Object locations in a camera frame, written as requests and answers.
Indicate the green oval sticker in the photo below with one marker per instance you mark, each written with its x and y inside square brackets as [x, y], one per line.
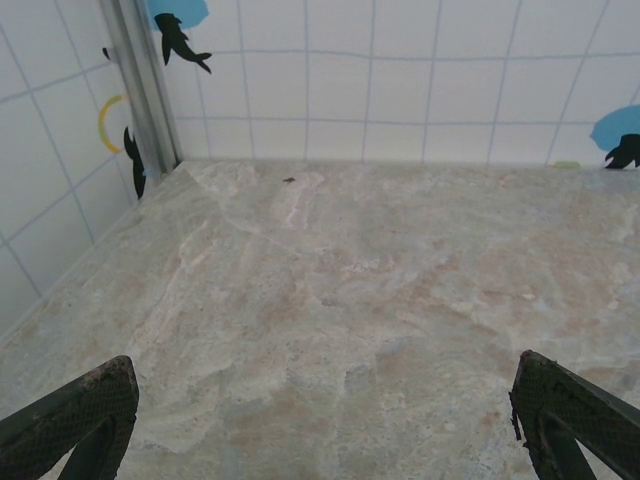
[566, 164]

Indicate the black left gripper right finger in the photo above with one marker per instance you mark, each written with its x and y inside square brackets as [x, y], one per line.
[555, 410]

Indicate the blue blob sticker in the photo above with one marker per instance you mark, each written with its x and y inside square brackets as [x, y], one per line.
[181, 11]
[616, 126]

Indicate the black shark sticker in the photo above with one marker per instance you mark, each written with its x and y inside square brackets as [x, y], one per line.
[176, 40]

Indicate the metal corner post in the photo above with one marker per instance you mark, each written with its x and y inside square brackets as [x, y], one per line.
[142, 95]

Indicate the black fish sticker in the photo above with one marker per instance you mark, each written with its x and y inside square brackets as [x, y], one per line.
[136, 167]
[624, 152]

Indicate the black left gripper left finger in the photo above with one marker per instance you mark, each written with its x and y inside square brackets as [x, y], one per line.
[60, 425]

